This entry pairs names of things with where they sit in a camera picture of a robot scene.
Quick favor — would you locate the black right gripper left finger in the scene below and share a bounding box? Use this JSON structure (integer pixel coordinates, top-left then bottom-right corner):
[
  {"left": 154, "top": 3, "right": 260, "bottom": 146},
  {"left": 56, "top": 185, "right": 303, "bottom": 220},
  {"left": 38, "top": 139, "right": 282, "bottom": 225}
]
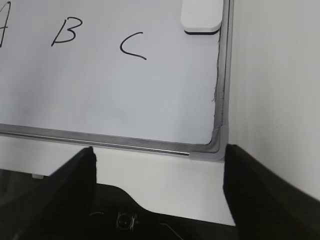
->
[{"left": 0, "top": 147, "right": 97, "bottom": 240}]

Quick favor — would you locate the white board with grey frame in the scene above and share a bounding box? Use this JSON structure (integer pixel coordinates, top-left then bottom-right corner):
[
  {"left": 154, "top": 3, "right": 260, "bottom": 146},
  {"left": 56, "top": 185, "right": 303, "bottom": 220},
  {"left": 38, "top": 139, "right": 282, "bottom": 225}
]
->
[{"left": 0, "top": 0, "right": 233, "bottom": 162}]

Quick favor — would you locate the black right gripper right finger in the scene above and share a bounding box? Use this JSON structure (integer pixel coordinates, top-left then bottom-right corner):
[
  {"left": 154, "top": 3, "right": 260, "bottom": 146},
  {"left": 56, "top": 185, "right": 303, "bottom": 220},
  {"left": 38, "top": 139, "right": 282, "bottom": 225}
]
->
[{"left": 223, "top": 144, "right": 320, "bottom": 240}]

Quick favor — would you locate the white whiteboard eraser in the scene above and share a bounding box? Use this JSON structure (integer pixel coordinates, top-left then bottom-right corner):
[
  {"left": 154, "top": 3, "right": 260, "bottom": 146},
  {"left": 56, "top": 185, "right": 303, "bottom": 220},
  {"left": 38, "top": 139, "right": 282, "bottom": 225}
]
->
[{"left": 180, "top": 0, "right": 224, "bottom": 35}]

